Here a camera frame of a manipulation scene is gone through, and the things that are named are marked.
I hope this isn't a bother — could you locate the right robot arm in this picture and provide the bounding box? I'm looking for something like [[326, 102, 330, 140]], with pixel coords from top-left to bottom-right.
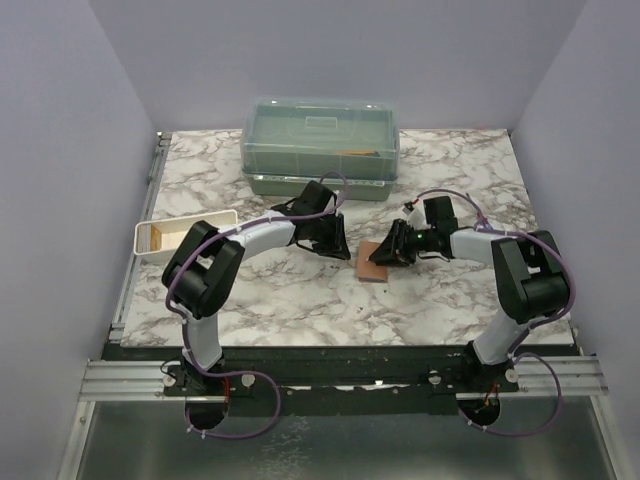
[[368, 188, 576, 392]]

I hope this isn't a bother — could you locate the white rectangular tray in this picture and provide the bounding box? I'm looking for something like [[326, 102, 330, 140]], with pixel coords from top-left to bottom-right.
[[133, 209, 238, 265]]

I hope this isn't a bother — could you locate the green clear-lid storage box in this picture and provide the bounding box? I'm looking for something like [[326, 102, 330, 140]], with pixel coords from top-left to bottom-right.
[[240, 98, 400, 201]]

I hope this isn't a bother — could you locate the stack of cards in tray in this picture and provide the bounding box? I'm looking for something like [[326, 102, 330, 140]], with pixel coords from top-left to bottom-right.
[[136, 224, 162, 254]]

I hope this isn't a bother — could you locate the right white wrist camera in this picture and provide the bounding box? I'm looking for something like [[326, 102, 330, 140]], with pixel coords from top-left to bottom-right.
[[403, 201, 427, 230]]

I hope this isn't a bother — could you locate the brown leather card holder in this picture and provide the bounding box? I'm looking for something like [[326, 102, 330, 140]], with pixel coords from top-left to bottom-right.
[[355, 240, 388, 283]]

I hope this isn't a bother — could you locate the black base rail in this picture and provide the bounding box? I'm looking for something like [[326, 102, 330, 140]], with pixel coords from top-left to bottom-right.
[[99, 344, 578, 416]]

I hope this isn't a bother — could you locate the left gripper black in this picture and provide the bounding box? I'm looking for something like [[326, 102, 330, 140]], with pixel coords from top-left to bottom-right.
[[308, 213, 351, 261]]

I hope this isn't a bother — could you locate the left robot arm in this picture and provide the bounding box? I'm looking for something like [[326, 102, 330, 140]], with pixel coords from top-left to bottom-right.
[[162, 180, 351, 395]]

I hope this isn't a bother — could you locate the red blue screwdriver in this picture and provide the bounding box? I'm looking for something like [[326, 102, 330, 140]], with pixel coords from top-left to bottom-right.
[[474, 215, 494, 232]]

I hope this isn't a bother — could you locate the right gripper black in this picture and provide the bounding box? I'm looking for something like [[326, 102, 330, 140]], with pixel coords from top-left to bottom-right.
[[369, 219, 436, 269]]

